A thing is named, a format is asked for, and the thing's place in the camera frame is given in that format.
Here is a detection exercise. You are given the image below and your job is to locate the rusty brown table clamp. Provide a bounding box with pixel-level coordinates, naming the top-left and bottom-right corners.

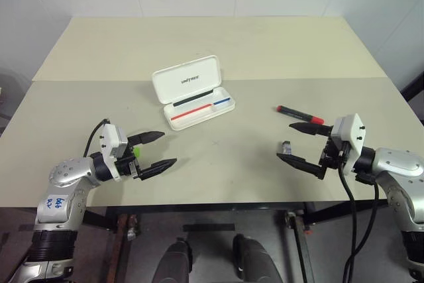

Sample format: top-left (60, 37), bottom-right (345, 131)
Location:
top-left (107, 213), bottom-right (140, 283)

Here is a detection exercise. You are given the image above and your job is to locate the red and black marker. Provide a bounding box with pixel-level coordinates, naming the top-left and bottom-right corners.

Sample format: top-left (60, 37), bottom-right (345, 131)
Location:
top-left (275, 105), bottom-right (326, 125)

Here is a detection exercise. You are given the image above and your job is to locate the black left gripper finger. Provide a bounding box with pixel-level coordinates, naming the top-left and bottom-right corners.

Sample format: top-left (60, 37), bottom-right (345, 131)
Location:
top-left (138, 158), bottom-right (178, 182)
top-left (127, 130), bottom-right (166, 148)

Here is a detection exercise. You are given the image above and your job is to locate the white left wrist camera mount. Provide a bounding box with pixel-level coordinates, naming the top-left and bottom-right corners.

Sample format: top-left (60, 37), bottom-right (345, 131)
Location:
top-left (99, 124), bottom-right (129, 183)

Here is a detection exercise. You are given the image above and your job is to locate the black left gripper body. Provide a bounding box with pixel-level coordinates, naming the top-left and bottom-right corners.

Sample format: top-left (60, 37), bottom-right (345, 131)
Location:
top-left (115, 145), bottom-right (144, 182)

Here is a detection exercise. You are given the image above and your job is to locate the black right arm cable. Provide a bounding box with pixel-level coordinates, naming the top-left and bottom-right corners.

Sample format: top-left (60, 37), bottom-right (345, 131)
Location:
top-left (337, 150), bottom-right (382, 283)

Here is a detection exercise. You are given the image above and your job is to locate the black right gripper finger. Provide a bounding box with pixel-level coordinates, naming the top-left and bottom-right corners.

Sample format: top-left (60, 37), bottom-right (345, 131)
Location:
top-left (276, 152), bottom-right (328, 182)
top-left (288, 121), bottom-right (334, 137)

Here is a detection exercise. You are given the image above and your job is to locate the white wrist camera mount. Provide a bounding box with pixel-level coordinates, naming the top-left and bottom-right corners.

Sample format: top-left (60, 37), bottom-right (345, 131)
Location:
top-left (99, 124), bottom-right (129, 183)
top-left (331, 113), bottom-right (368, 177)

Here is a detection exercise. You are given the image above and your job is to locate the black red table clamp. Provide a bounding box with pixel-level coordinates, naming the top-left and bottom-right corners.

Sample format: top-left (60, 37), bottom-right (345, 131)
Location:
top-left (284, 210), bottom-right (316, 283)

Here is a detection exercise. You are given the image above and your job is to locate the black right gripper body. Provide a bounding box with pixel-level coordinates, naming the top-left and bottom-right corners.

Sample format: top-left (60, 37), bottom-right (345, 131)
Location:
top-left (317, 134), bottom-right (352, 172)

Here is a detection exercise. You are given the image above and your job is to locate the black tape strip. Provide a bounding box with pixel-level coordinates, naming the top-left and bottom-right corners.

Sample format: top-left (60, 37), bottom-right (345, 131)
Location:
top-left (182, 223), bottom-right (236, 233)

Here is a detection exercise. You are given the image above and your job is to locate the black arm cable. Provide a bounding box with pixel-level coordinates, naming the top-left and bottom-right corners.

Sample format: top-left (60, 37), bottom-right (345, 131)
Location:
top-left (82, 118), bottom-right (112, 160)
top-left (337, 150), bottom-right (382, 283)

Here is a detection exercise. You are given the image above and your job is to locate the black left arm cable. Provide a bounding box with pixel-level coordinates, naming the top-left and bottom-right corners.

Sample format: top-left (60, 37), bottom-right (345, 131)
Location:
top-left (82, 118), bottom-right (112, 160)

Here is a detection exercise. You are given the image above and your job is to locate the black metal stand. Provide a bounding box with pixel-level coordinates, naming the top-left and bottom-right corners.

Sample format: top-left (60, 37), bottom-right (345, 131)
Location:
top-left (398, 70), bottom-right (424, 102)

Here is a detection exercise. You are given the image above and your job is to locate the white open pencil case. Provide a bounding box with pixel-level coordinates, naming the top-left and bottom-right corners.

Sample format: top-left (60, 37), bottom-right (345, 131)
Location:
top-left (151, 54), bottom-right (237, 132)

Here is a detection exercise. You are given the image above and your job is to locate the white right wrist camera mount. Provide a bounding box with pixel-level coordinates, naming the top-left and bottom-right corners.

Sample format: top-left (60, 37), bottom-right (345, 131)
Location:
top-left (331, 113), bottom-right (368, 177)

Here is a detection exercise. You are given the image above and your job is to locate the dark rounded shape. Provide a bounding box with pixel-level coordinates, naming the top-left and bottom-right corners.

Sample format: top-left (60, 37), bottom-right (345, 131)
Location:
top-left (154, 237), bottom-right (195, 283)
top-left (231, 233), bottom-right (286, 283)

